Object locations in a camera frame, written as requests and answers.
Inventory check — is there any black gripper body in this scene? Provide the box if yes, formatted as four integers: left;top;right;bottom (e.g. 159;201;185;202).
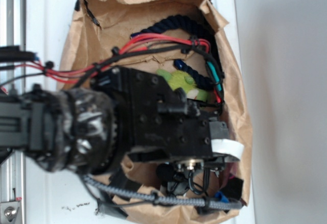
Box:
91;66;243;196

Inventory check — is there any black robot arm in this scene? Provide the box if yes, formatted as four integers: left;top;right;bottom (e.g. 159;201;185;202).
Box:
1;66;244;183

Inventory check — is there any green plush frog toy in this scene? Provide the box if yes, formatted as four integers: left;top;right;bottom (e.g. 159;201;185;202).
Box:
156;69;208;102

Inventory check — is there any brown paper bag bin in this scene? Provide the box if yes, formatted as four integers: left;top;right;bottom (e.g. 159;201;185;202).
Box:
60;0;252;223

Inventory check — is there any grey braided cable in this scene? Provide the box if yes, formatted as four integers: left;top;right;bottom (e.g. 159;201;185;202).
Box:
81;174;242;211

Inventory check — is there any dark blue rope toy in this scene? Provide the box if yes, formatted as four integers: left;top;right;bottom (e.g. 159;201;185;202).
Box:
130;15;214;90

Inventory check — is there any red and black wire bundle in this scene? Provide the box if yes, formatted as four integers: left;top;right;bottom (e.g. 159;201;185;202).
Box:
0;35;226;107

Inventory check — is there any aluminium frame rail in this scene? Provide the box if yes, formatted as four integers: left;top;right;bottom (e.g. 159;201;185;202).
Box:
1;0;26;223

